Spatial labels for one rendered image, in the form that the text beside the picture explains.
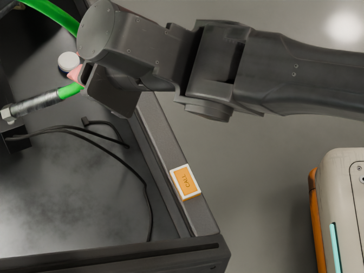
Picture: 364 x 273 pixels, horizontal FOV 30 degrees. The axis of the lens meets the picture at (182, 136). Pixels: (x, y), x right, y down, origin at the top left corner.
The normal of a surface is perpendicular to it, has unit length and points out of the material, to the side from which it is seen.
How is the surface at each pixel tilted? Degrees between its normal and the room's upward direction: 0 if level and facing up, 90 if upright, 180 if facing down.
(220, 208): 0
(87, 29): 49
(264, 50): 41
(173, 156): 0
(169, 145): 0
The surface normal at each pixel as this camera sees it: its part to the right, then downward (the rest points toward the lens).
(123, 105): 0.66, 0.06
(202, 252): 0.66, -0.55
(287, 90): -0.61, -0.21
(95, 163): 0.05, -0.44
